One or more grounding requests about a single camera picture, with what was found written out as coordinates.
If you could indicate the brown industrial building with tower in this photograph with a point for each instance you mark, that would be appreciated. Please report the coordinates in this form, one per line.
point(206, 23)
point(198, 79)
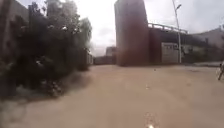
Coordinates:
point(131, 33)

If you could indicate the building with pale roof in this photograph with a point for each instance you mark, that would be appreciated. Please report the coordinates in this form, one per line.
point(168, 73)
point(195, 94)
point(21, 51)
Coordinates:
point(211, 36)

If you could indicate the robot's own part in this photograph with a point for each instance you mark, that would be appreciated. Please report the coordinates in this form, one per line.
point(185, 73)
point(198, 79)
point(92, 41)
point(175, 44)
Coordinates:
point(151, 126)

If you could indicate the low dark wall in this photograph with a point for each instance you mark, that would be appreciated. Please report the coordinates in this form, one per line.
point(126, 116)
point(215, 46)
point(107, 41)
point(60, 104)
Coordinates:
point(104, 60)

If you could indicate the street lamp pole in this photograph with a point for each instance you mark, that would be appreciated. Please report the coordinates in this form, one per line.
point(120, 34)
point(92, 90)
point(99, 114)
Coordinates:
point(178, 33)

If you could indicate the dark leafy bush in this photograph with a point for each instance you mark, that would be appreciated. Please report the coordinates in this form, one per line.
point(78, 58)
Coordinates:
point(46, 50)

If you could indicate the person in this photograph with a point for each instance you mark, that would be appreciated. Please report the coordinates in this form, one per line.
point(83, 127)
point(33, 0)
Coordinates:
point(220, 70)

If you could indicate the sandy dirt road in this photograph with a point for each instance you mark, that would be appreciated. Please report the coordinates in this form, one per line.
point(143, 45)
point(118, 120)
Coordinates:
point(126, 96)

